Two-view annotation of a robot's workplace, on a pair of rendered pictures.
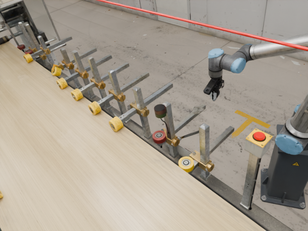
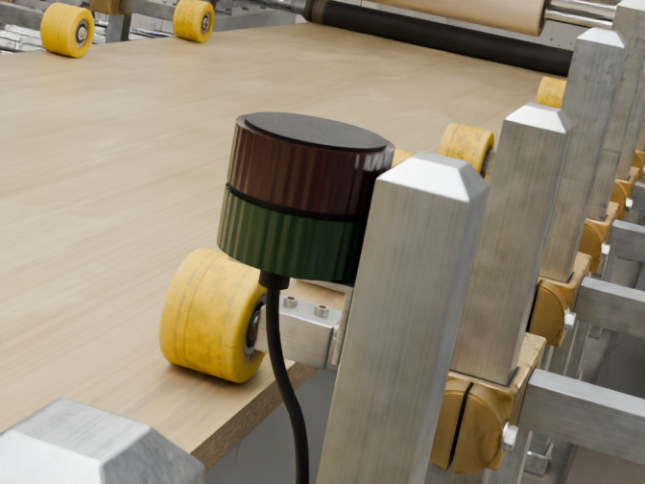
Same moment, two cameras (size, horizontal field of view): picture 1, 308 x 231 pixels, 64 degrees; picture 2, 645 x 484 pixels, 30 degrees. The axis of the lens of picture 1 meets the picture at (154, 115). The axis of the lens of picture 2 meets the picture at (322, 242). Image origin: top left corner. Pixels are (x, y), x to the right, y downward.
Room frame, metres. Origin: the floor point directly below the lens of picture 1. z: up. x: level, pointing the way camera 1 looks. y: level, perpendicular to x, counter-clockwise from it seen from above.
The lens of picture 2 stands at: (0.71, -0.39, 1.22)
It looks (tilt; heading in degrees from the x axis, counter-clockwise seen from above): 16 degrees down; 52
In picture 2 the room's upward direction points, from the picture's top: 11 degrees clockwise
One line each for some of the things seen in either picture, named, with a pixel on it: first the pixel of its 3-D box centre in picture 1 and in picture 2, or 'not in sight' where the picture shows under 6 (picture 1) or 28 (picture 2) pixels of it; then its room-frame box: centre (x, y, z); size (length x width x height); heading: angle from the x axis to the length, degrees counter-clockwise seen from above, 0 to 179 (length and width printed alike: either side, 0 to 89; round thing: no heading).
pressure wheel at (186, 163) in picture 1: (186, 168); not in sight; (0.77, -0.11, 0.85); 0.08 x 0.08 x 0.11
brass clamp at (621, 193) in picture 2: (81, 73); (609, 191); (1.84, 0.51, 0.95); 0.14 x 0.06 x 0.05; 35
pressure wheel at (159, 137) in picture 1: (160, 140); not in sight; (1.00, -0.01, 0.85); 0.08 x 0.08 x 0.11
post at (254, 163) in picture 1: (250, 181); not in sight; (0.58, -0.37, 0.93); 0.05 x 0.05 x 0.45; 35
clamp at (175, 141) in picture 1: (168, 138); not in sight; (1.02, -0.06, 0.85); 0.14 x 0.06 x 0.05; 35
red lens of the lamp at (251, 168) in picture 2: (160, 109); (310, 161); (0.97, -0.04, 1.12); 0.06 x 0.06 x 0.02
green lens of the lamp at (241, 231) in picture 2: (160, 112); (298, 225); (0.97, -0.04, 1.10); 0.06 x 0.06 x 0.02
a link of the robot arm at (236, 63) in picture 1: (233, 63); not in sight; (1.23, -0.52, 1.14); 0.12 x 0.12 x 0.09; 38
